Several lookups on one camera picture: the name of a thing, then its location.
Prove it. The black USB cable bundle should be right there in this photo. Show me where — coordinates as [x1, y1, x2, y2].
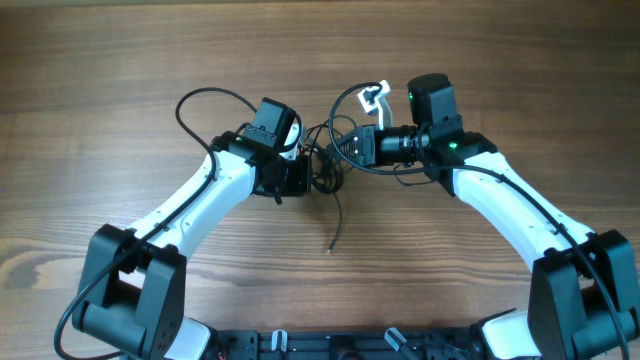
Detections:
[299, 113, 359, 255]

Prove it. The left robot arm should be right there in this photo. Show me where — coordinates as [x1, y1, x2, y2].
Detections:
[64, 98, 310, 359]

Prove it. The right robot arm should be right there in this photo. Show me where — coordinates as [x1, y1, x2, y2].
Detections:
[330, 73, 639, 359]

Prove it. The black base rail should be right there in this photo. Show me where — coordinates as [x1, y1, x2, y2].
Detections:
[201, 326, 497, 360]

